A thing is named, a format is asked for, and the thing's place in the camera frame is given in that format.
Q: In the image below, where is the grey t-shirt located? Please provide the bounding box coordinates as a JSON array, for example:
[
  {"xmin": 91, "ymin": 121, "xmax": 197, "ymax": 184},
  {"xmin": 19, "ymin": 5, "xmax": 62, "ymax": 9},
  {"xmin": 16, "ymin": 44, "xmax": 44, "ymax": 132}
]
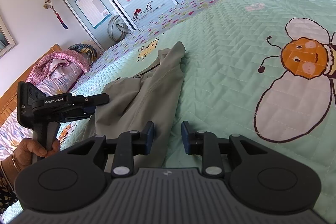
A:
[{"xmin": 82, "ymin": 42, "xmax": 185, "ymax": 168}]

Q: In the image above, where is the person's left hand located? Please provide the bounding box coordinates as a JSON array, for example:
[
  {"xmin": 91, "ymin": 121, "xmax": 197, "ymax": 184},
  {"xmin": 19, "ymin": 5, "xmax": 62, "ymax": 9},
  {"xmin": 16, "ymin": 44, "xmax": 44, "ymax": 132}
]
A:
[{"xmin": 11, "ymin": 138, "xmax": 60, "ymax": 170}]

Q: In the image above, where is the wooden headboard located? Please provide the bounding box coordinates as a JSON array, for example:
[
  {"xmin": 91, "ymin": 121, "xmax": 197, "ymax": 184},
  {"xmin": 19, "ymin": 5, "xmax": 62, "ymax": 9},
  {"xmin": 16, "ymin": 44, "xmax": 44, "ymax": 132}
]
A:
[{"xmin": 0, "ymin": 43, "xmax": 63, "ymax": 126}]

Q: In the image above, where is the pink fuzzy blanket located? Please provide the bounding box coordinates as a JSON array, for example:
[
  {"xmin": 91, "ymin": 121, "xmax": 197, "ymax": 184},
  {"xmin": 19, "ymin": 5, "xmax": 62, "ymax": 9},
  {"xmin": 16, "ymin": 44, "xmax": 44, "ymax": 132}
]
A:
[{"xmin": 26, "ymin": 50, "xmax": 89, "ymax": 85}]

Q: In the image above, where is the colourful patterned pillow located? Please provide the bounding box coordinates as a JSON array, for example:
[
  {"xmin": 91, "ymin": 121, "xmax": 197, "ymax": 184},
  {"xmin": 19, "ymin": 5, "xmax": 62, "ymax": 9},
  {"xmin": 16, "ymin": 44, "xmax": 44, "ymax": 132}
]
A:
[{"xmin": 68, "ymin": 43, "xmax": 98, "ymax": 63}]

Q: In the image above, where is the framed wedding photo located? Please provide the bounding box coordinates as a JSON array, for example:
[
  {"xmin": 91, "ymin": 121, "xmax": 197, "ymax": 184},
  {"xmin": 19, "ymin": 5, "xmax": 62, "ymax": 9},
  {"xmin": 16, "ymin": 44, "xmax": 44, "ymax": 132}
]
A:
[{"xmin": 0, "ymin": 17, "xmax": 17, "ymax": 57}]

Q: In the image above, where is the white standing fan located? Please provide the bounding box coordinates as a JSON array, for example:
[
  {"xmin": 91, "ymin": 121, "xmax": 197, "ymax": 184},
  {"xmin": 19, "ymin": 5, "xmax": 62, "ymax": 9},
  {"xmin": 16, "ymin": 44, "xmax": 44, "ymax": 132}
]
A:
[{"xmin": 108, "ymin": 15, "xmax": 131, "ymax": 43}]

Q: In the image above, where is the mint quilted bee bedspread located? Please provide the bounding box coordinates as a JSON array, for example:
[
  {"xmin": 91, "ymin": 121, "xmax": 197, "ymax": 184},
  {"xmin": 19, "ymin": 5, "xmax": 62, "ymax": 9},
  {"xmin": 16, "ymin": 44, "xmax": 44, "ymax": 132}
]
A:
[{"xmin": 72, "ymin": 0, "xmax": 335, "ymax": 222}]

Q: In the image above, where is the floral bed sheet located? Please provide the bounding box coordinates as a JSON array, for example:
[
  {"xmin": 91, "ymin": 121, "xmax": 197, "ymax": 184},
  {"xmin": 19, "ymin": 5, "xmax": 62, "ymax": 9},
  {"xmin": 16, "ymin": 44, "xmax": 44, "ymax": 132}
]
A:
[{"xmin": 70, "ymin": 0, "xmax": 219, "ymax": 91}]

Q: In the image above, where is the left forearm with bracelets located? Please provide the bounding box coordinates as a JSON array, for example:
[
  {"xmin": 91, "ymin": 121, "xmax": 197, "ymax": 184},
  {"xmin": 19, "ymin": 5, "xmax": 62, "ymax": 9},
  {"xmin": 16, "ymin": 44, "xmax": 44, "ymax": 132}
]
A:
[{"xmin": 0, "ymin": 152, "xmax": 23, "ymax": 214}]

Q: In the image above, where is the hanging wall ornament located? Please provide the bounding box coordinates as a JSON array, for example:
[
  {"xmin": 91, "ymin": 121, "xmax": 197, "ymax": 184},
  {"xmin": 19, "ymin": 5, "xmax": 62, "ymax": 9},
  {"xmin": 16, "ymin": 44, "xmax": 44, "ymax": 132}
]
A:
[{"xmin": 43, "ymin": 0, "xmax": 68, "ymax": 30}]

